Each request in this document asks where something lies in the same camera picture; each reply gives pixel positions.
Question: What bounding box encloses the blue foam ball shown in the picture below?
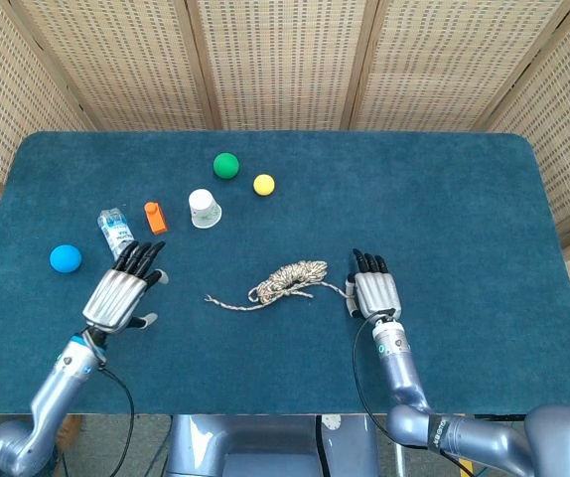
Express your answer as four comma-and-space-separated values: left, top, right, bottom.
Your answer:
49, 243, 83, 275

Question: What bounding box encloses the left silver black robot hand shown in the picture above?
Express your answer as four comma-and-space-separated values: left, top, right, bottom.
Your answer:
81, 240, 170, 334

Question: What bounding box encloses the silver-blue robot torso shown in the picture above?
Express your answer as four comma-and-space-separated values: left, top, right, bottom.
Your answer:
165, 413, 380, 477

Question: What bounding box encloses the blue carpet table mat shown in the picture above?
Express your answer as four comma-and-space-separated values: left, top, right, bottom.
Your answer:
0, 130, 570, 416

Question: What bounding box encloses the orange bottle-shaped block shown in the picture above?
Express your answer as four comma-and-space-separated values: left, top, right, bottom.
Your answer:
143, 201, 169, 235

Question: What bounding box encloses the brown leather shoe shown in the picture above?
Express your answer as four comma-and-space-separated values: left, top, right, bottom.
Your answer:
59, 414, 86, 448

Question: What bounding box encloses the white paper cup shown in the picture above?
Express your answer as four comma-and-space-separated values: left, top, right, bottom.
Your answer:
188, 188, 223, 230

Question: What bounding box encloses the green foam ball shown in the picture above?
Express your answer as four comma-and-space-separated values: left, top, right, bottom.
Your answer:
213, 151, 241, 180

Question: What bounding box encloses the clear plastic water bottle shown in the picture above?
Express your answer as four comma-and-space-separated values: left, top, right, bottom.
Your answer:
96, 207, 136, 260

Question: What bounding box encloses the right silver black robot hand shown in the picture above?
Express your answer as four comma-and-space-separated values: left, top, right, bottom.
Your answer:
345, 247, 403, 322

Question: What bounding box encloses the speckled white braided rope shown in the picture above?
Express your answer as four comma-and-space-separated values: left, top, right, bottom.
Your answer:
204, 259, 358, 312

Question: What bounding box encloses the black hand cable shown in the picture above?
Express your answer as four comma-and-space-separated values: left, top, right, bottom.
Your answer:
95, 362, 136, 477
352, 311, 475, 477

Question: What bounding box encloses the yellow foam ball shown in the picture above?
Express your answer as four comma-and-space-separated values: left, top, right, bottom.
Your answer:
252, 173, 276, 197

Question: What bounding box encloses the black left hand cable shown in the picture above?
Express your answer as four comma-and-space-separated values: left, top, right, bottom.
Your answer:
95, 362, 136, 477

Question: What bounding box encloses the black right hand cable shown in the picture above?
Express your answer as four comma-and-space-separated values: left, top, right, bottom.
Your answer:
352, 311, 475, 477

